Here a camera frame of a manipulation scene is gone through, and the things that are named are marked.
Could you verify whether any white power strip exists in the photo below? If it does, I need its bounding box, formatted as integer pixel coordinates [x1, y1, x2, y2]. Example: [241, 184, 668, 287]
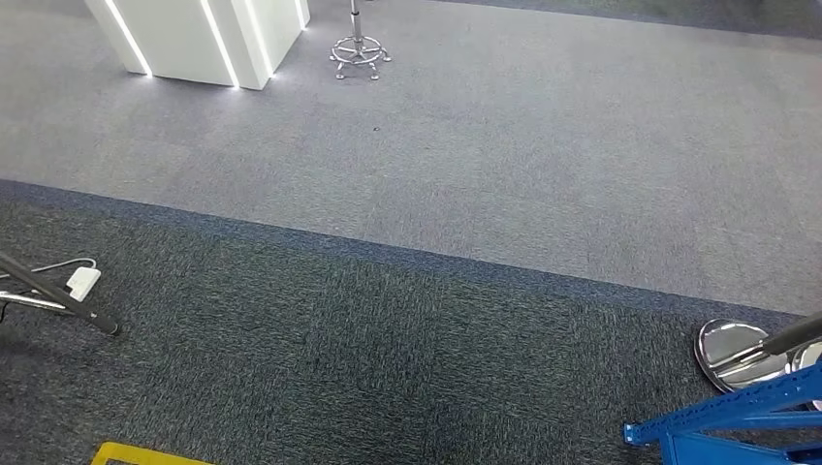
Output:
[65, 265, 104, 303]

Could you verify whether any blue metal shelf rack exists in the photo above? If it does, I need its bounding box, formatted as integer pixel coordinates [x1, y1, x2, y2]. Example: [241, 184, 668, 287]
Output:
[621, 362, 822, 465]

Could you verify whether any white power strip cable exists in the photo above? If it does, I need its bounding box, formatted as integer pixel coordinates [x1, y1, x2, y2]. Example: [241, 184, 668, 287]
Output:
[0, 257, 99, 281]

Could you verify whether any black stanchion post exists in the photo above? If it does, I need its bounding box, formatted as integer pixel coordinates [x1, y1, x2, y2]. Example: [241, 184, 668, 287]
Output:
[692, 311, 822, 413]

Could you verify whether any white lit counter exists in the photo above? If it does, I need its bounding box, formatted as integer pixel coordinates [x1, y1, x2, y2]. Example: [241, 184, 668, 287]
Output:
[83, 0, 312, 92]

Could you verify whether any yellow floor tape square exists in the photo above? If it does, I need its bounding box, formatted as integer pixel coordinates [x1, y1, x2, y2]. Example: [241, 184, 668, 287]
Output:
[88, 441, 217, 465]

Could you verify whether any chrome stool base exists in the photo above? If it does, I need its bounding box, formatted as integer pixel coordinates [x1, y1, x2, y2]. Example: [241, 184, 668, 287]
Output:
[328, 0, 394, 82]

